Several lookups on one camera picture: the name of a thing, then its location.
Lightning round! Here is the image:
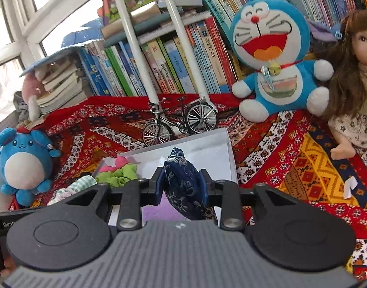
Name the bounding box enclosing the blue floral fabric pouch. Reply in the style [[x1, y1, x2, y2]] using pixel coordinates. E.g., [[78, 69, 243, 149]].
[[162, 147, 216, 222]]

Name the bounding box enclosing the grey plush toy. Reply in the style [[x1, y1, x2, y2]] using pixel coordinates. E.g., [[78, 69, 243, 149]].
[[12, 91, 30, 127]]

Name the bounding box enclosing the row of upright books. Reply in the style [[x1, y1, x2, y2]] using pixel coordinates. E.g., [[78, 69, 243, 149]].
[[78, 0, 367, 97]]

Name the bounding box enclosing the white pipe frame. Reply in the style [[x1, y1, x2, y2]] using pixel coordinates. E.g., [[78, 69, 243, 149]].
[[107, 0, 211, 106]]

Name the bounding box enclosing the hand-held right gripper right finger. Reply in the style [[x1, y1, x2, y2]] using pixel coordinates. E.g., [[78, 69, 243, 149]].
[[199, 169, 316, 232]]

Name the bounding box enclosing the blue plastic sheet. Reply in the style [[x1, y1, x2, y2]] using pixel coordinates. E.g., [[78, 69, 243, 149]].
[[19, 46, 83, 78]]

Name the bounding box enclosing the white cardboard box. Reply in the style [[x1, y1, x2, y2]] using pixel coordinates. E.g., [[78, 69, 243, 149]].
[[90, 127, 240, 226]]

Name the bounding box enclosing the person's left hand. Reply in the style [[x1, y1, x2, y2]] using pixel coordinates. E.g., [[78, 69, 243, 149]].
[[0, 246, 17, 278]]

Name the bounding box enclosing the striped pale green scrunchie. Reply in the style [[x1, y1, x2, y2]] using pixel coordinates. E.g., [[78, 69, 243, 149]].
[[47, 175, 98, 207]]

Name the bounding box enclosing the pink rabbit plush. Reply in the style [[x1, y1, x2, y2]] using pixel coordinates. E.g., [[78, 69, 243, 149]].
[[22, 71, 45, 121]]

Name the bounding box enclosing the purple plush toy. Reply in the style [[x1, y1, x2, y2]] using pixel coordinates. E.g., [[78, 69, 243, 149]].
[[141, 198, 185, 223]]

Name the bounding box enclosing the stack of lying books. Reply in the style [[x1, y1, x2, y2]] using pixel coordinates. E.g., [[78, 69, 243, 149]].
[[36, 57, 86, 115]]

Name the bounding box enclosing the pink scrunchie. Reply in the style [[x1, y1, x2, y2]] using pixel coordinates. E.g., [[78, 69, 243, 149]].
[[99, 155, 129, 173]]

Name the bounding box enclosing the metal model bicycle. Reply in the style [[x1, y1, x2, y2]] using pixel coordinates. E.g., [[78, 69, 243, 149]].
[[141, 95, 219, 148]]

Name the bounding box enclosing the blue robot cat plush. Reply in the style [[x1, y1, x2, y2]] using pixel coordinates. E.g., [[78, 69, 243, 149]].
[[230, 0, 335, 124]]

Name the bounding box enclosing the green fabric scrunchie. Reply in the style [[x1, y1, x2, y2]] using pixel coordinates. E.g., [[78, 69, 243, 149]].
[[94, 162, 140, 188]]

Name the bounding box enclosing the round blue plush toy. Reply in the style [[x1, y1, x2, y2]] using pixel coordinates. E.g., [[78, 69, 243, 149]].
[[0, 127, 63, 208]]

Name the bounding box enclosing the red patterned blanket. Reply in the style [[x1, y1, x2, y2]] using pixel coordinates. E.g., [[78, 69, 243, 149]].
[[8, 93, 367, 278]]

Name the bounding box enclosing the brown-haired doll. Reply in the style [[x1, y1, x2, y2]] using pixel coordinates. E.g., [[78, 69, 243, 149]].
[[320, 8, 367, 162]]

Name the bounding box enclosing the lilac plush toy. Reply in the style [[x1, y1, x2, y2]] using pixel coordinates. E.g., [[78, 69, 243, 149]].
[[306, 19, 343, 42]]

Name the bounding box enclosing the small white paper piece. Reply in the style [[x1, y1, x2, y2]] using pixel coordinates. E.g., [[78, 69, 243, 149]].
[[342, 176, 358, 200]]

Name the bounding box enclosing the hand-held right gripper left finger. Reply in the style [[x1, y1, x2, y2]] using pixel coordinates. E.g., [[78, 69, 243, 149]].
[[47, 168, 165, 232]]

